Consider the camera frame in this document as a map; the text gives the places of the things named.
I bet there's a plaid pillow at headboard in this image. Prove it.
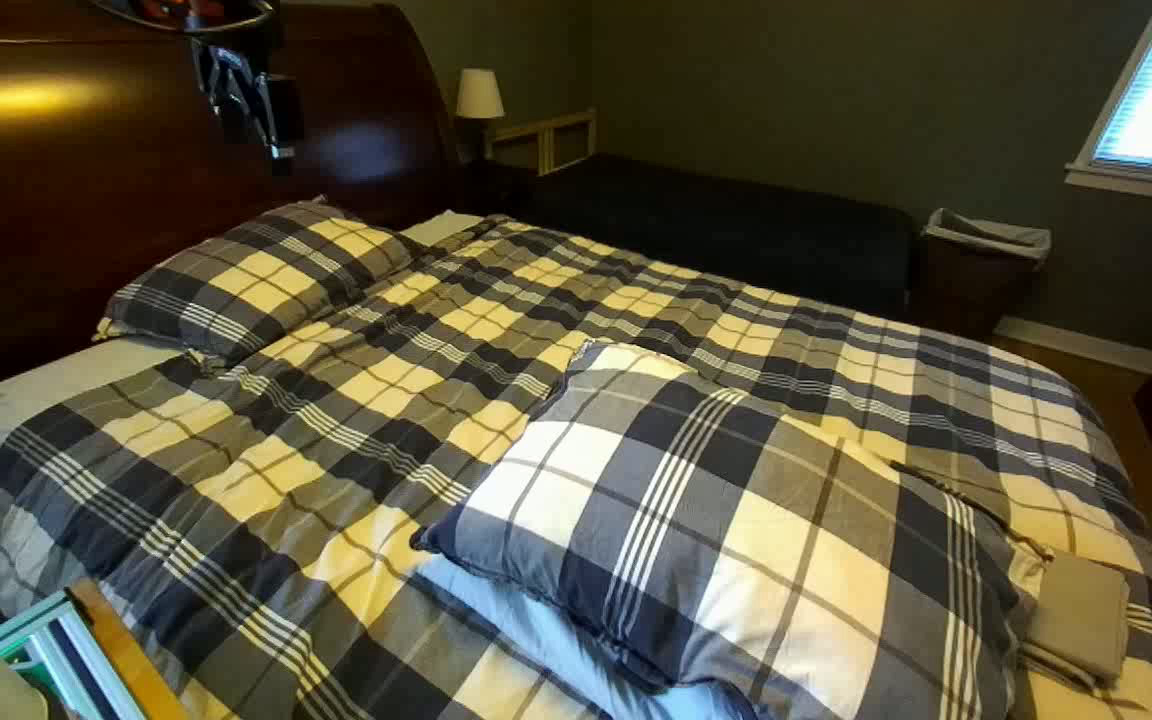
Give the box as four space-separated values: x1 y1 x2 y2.
96 199 417 369

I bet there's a teal and wood cart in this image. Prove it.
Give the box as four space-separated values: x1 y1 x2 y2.
0 581 189 720

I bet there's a white sheet pillow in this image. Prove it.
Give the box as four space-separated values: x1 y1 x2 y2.
0 342 172 444

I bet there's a brown laundry hamper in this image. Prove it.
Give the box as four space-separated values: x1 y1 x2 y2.
911 210 1051 335

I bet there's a small white table lamp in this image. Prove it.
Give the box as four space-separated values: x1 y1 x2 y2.
457 68 503 162

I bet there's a dark blue daybed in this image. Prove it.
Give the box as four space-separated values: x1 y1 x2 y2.
459 158 917 315

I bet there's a plaid yellow grey comforter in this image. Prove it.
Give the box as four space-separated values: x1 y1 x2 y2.
0 217 1152 720

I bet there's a dark wooden headboard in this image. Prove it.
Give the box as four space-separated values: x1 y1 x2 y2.
0 0 457 377

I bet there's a small beige cushion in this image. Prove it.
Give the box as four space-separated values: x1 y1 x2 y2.
1025 555 1128 683

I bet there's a large plaid pillow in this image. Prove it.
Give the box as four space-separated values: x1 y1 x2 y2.
421 346 1015 720

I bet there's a white pillow under plaid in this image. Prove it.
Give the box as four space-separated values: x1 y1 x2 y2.
412 547 755 720

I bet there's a white wooden shelf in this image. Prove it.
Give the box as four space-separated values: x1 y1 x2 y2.
486 108 595 177

